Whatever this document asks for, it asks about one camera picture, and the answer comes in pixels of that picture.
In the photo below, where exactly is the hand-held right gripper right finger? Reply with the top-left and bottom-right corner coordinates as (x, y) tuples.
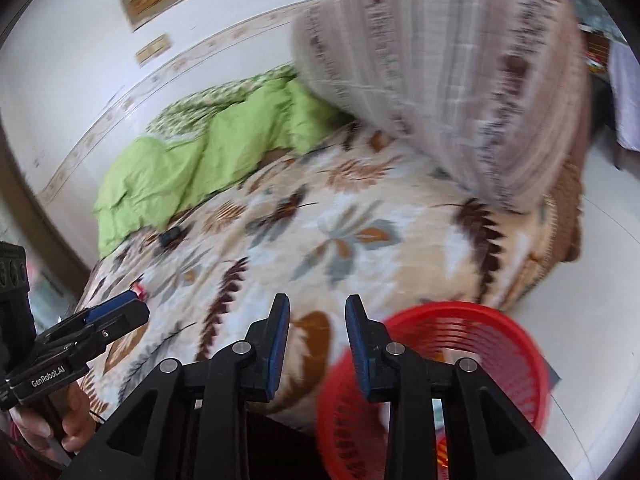
(345, 294), (576, 480)

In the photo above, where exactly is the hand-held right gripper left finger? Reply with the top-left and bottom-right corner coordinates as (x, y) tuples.
(62, 292), (292, 480)

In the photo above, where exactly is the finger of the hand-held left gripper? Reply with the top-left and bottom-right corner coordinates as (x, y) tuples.
(47, 291), (142, 336)
(32, 301), (151, 361)

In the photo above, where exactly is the red plastic basket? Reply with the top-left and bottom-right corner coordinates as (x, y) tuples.
(316, 301), (551, 480)

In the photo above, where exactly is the person's left hand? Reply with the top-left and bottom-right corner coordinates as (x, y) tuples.
(10, 385), (98, 453)

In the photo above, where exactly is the green quilt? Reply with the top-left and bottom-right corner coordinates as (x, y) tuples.
(92, 62), (351, 261)

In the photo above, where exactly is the leaf print blanket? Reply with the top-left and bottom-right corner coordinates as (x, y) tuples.
(75, 120), (556, 433)

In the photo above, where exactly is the brown bed skirt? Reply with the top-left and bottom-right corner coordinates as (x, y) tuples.
(500, 125), (596, 311)

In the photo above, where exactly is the striped floral cushion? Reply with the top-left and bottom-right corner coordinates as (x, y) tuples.
(291, 0), (596, 216)

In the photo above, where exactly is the white cloth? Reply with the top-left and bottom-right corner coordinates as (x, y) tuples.
(607, 40), (640, 153)

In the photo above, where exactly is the large beige wall panel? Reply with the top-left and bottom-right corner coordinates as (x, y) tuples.
(119, 0), (196, 32)

